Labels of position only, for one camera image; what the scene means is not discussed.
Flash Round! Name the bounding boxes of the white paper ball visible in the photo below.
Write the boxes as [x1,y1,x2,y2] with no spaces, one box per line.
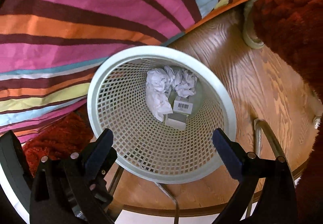
[146,66,198,122]

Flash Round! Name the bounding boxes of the small boxes in basket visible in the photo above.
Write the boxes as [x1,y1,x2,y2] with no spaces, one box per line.
[165,91,194,131]

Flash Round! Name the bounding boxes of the red shaggy rug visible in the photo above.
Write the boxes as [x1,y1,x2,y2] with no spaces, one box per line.
[251,0,322,98]

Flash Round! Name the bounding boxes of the colourful striped bedspread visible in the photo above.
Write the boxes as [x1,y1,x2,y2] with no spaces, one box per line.
[1,0,246,142]

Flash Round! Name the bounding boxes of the white mesh waste basket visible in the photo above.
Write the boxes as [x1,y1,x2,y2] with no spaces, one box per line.
[87,45,237,184]

